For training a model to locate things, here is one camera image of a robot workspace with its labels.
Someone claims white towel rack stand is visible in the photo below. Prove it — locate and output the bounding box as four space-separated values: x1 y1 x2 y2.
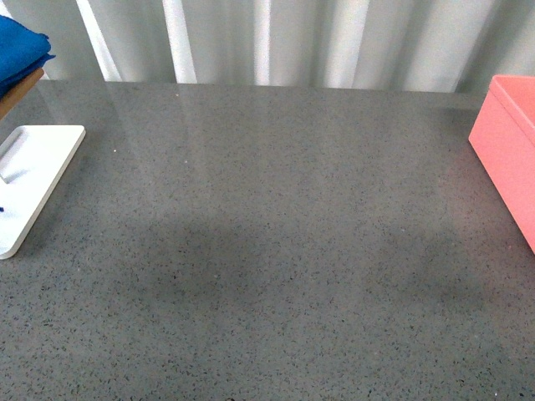
0 68 87 261

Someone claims pink plastic bin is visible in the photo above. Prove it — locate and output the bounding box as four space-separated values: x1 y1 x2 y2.
468 75 534 247

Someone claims blue microfiber cloth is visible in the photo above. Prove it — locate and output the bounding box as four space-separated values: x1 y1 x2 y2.
1 16 54 97

